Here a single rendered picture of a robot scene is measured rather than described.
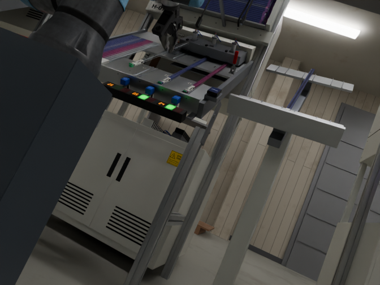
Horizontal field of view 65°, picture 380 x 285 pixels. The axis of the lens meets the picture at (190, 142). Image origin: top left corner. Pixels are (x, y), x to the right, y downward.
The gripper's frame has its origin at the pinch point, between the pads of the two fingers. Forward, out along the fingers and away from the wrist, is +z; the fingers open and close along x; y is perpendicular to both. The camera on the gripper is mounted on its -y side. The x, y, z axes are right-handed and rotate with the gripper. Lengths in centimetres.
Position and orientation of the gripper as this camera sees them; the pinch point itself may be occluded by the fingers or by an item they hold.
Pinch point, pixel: (167, 50)
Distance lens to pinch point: 142.7
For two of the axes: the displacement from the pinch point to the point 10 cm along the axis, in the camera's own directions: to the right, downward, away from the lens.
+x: -8.9, -3.6, 2.8
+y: 4.5, -6.2, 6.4
